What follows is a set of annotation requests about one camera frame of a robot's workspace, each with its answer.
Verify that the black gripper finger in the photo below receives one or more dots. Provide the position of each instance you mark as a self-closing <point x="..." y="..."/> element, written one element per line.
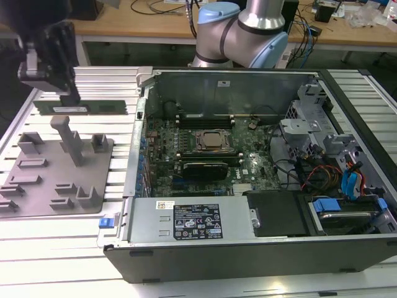
<point x="69" y="68"/>
<point x="71" y="100"/>

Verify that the green RAM stick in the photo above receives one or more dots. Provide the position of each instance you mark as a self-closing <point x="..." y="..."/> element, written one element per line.
<point x="102" y="108"/>

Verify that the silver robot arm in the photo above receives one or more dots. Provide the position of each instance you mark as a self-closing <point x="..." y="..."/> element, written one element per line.
<point x="248" y="18"/>

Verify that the black RAM slot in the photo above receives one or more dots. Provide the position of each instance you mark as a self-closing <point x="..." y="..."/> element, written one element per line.
<point x="211" y="156"/>
<point x="204" y="119"/>
<point x="235" y="163"/>
<point x="211" y="152"/>
<point x="204" y="115"/>
<point x="211" y="159"/>
<point x="204" y="123"/>
<point x="204" y="127"/>

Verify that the large black box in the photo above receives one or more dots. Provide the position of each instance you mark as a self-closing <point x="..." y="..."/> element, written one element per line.
<point x="90" y="9"/>

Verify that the grey parts rack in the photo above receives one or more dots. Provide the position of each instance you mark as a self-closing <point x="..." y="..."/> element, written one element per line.
<point x="56" y="174"/>

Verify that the wooden desk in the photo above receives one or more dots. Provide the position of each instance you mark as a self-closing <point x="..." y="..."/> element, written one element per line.
<point x="139" y="28"/>

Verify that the blue case latch tab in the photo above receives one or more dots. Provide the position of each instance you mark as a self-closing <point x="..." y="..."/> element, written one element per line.
<point x="105" y="223"/>

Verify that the silver power supply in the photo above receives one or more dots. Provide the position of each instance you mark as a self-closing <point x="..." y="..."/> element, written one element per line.
<point x="145" y="217"/>

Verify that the silver CPU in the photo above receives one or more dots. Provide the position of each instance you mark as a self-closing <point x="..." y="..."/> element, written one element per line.
<point x="213" y="140"/>

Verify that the CPU socket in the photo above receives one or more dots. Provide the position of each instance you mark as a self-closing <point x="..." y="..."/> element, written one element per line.
<point x="218" y="131"/>

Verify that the black graphics card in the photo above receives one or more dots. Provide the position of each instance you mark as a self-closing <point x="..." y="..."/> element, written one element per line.
<point x="204" y="172"/>

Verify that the white sticker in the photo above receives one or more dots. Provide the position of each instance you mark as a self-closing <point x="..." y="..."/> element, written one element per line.
<point x="224" y="83"/>

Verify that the silver coin cell battery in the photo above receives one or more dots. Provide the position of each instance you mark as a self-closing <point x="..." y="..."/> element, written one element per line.
<point x="252" y="124"/>

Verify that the green motherboard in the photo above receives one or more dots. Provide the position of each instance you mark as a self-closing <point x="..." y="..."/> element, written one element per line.
<point x="248" y="149"/>

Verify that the silver finned heatsink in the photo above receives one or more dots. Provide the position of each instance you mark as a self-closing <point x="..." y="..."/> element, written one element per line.
<point x="242" y="189"/>

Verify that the silver drive cage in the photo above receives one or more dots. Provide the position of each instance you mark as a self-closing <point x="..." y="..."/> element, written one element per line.
<point x="297" y="125"/>

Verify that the black plastic cover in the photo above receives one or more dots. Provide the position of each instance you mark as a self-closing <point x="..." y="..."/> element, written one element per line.
<point x="279" y="214"/>

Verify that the black and silver PC case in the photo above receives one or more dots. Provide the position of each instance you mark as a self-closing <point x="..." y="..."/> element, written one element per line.
<point x="248" y="260"/>

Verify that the small black adapter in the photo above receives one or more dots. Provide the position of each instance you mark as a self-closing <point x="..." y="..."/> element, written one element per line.
<point x="316" y="31"/>

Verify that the small black device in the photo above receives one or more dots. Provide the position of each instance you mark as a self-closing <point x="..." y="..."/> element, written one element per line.
<point x="325" y="14"/>

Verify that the blue disk carrier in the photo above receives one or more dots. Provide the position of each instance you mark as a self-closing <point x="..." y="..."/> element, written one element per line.
<point x="325" y="206"/>

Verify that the clear plastic bags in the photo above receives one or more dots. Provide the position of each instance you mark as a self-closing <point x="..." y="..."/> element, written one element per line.
<point x="363" y="15"/>

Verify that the hard disk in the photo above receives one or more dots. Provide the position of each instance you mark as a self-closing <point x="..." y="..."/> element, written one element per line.
<point x="344" y="222"/>

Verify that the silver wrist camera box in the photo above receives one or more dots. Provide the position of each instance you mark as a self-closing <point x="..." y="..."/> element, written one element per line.
<point x="37" y="71"/>

